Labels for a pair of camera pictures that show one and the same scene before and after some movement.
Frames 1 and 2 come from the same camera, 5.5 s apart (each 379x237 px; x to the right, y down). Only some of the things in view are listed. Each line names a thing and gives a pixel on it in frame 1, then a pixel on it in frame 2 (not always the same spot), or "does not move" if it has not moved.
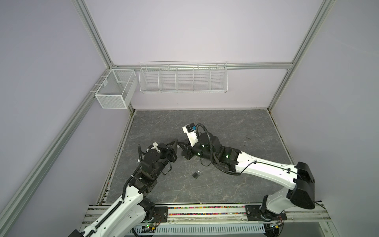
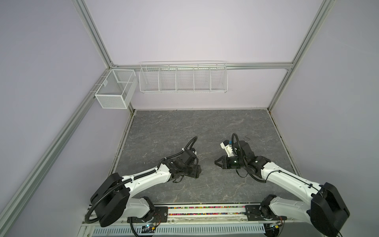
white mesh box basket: (117, 89) does not move
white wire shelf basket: (179, 77) does not move
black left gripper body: (167, 153) -> (192, 171)
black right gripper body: (192, 151) -> (231, 162)
